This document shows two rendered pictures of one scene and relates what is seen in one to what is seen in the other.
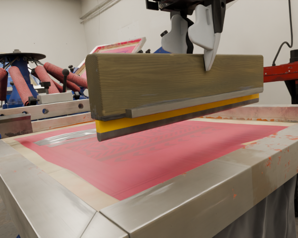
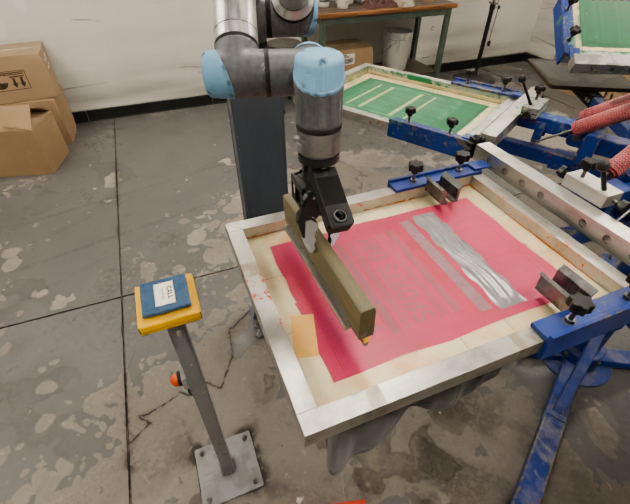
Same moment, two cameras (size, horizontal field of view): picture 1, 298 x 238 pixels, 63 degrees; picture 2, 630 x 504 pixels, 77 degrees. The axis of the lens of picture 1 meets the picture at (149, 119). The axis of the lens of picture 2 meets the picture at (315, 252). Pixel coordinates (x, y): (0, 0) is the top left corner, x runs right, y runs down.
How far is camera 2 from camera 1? 102 cm
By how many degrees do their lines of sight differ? 97
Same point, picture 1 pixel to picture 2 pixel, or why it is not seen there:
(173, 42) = not seen: hidden behind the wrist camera
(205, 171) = (246, 253)
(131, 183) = (288, 251)
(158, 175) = (289, 261)
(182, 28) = not seen: hidden behind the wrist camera
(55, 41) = not seen: outside the picture
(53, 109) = (548, 200)
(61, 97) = (588, 193)
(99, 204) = (275, 240)
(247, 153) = (251, 270)
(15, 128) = (434, 192)
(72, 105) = (573, 213)
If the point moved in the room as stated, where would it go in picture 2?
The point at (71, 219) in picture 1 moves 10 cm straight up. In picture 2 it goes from (241, 225) to (236, 191)
